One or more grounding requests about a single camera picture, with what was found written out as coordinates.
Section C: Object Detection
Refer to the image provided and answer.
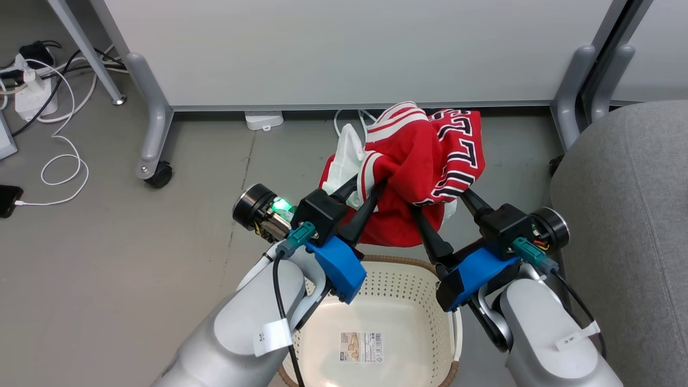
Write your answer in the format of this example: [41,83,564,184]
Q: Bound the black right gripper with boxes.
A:
[411,188,571,264]

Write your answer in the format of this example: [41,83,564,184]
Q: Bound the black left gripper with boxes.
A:
[232,175,388,248]

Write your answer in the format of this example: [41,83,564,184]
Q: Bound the red striped sports jersey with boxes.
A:
[319,101,487,248]

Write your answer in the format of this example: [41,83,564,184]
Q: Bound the grey fabric sofa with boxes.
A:
[550,100,688,387]

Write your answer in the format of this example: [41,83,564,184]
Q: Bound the cream perforated laundry basket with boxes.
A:
[277,255,463,387]

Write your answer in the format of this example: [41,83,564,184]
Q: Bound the printed basket label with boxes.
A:
[339,332,384,364]

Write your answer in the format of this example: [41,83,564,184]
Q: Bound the large white partition panel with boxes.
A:
[90,0,614,112]

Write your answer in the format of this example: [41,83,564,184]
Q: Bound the grey partition foot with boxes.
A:
[551,45,598,152]
[590,44,636,123]
[125,52,174,181]

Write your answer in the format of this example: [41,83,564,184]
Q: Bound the narrow white partition panel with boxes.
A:
[613,0,688,104]

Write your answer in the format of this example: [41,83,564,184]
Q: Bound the grey slanted table leg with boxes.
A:
[47,0,128,106]

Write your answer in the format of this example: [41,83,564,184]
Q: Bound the white power strip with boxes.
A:
[15,67,59,122]

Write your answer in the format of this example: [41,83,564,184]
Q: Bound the black smartphone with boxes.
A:
[0,185,24,219]

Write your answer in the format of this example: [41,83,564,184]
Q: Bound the black power adapter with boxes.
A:
[18,40,55,69]

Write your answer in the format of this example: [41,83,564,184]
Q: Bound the white looped floor cable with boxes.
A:
[333,109,378,141]

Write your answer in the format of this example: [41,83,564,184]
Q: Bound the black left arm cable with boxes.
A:
[273,222,317,387]

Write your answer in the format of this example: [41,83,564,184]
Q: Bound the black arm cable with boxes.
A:
[273,222,317,387]
[511,237,608,359]

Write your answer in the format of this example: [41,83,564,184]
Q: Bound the small white wall box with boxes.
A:
[245,111,284,131]

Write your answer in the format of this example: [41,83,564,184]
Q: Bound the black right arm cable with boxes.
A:
[511,237,608,359]

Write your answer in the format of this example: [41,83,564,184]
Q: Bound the long white charging cable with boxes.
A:
[15,56,117,208]

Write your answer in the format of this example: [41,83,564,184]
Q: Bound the black power cables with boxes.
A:
[0,40,130,138]

